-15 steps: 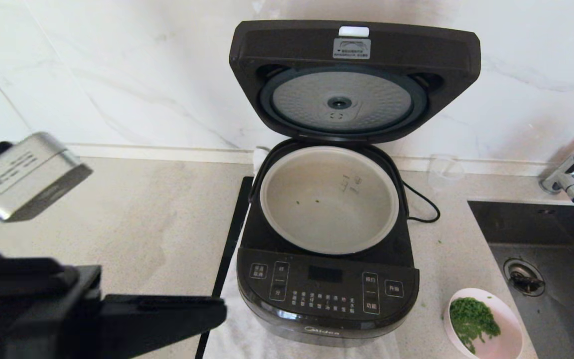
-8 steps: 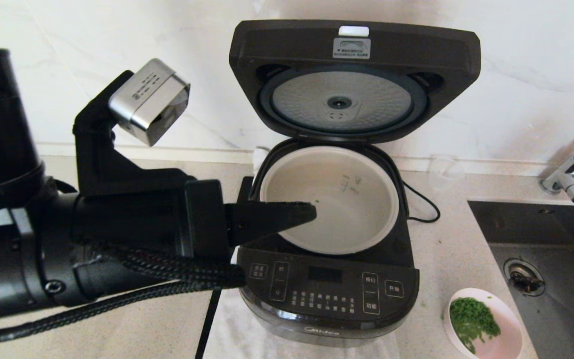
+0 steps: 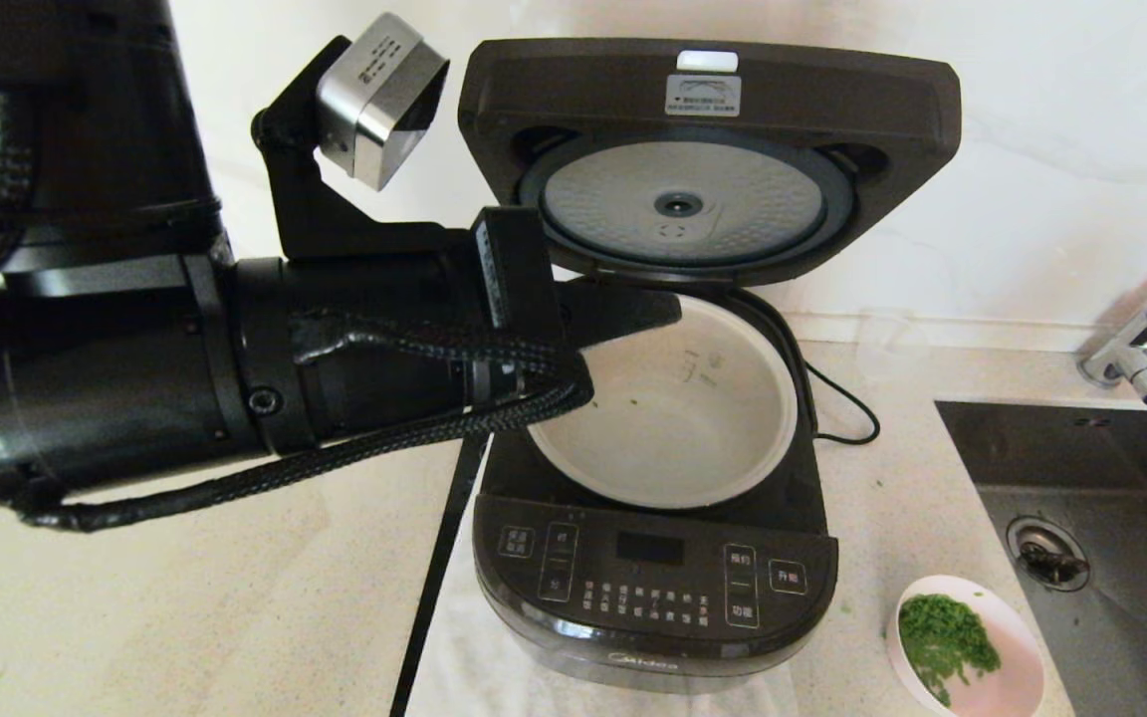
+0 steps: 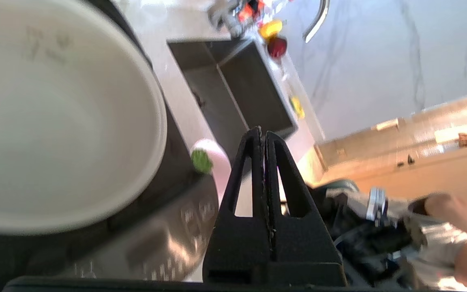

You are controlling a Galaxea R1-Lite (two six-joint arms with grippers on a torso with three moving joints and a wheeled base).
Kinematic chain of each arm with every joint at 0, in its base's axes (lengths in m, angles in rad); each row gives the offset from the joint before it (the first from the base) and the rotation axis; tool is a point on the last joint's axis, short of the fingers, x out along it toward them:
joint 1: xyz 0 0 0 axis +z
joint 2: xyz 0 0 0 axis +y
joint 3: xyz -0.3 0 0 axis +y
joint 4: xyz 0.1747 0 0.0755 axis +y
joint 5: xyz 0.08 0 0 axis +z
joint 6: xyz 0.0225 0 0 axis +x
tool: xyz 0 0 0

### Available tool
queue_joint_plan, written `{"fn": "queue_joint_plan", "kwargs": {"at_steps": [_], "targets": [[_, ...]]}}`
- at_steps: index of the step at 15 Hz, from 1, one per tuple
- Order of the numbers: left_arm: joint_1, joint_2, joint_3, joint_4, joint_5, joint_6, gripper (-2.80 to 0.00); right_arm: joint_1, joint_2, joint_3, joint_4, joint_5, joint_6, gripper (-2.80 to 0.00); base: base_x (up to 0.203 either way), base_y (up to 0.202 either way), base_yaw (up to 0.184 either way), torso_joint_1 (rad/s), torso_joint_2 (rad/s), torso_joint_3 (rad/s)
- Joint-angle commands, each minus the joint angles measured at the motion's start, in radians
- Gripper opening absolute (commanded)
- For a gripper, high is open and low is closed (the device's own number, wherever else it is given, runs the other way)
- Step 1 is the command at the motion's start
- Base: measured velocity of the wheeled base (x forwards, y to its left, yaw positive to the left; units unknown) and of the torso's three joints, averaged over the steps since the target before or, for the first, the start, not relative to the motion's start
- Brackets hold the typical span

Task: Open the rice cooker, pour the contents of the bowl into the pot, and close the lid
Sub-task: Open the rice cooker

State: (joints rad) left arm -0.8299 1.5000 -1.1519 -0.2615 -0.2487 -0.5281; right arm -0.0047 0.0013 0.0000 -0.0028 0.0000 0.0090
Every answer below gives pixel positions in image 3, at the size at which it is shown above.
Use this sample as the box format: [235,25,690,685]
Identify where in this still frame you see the black flat strip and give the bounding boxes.
[390,433,491,717]

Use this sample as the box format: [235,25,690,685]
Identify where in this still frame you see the chrome faucet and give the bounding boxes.
[1077,261,1147,407]

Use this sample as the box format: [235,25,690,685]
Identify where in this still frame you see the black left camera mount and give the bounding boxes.
[251,36,480,262]

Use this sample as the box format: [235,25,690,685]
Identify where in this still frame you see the black power cord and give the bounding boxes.
[803,360,881,447]

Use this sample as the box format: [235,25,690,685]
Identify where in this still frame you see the chopped green onions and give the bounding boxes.
[897,594,1003,709]

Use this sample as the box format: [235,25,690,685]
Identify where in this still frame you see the grey inner cooking pot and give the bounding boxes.
[526,292,800,511]

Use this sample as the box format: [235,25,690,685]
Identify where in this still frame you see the round sink drain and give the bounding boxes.
[1006,515,1092,595]

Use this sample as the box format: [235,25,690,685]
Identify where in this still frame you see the steel sink basin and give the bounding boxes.
[935,400,1147,717]

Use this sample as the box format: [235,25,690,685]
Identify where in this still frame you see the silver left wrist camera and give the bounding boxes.
[315,12,451,192]

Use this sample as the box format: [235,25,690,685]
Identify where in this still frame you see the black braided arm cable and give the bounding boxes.
[14,307,596,534]

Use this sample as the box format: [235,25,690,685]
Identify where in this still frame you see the pink bowl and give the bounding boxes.
[887,575,1046,717]

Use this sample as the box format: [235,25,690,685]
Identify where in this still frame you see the white cloth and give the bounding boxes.
[404,508,802,717]

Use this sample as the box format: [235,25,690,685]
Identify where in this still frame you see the black rice cooker base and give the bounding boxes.
[472,277,841,696]

